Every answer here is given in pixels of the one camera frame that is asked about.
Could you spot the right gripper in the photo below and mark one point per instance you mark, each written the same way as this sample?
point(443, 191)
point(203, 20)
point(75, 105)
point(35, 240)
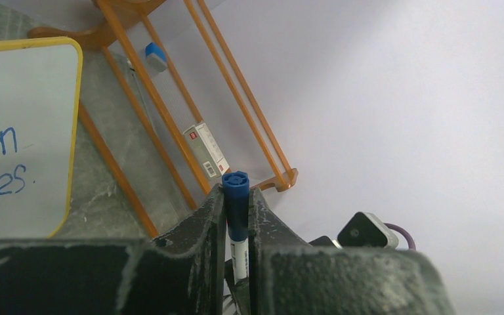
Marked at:
point(325, 241)

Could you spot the blue whiteboard marker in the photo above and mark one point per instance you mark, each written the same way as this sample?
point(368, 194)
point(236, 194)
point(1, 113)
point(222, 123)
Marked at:
point(240, 259)

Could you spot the white red box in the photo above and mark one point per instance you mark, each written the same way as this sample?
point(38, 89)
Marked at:
point(206, 150)

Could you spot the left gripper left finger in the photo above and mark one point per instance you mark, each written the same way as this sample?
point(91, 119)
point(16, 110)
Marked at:
point(179, 272)

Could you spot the yellow framed whiteboard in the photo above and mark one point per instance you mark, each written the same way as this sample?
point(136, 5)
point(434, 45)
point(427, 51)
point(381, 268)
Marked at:
point(40, 81)

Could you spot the orange wooden rack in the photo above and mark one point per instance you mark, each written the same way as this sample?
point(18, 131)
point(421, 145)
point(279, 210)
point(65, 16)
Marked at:
point(122, 15)

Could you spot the blue white small object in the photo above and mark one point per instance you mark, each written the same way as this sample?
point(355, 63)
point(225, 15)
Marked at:
point(155, 57)

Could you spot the blue marker cap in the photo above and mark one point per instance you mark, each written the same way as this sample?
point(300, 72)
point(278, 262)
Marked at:
point(235, 187)

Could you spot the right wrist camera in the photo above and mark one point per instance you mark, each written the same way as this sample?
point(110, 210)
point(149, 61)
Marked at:
point(366, 230)

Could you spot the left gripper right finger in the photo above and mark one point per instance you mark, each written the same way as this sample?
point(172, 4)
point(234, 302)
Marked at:
point(289, 276)

